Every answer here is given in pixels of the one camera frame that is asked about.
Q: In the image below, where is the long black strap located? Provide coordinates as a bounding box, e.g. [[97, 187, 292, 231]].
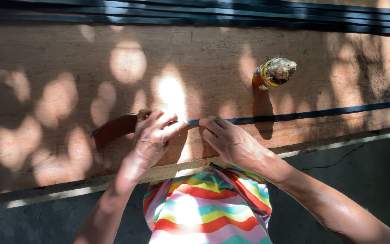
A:
[[186, 99, 390, 127]]

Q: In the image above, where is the person's colourful striped shirt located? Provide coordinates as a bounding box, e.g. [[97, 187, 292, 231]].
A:
[[143, 166, 273, 244]]

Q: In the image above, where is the bundle of black straps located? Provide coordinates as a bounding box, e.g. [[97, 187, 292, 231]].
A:
[[0, 0, 390, 37]]

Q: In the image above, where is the brown leather piece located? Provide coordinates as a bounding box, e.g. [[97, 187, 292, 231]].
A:
[[91, 113, 140, 150]]

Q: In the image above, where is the person's right hand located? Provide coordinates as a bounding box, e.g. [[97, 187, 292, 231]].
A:
[[198, 115, 277, 177]]

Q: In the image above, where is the orange glue bottle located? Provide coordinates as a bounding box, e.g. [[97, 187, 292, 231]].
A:
[[252, 57, 297, 91]]

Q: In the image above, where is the person's left hand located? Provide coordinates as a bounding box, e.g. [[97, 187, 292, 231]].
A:
[[130, 108, 188, 167]]

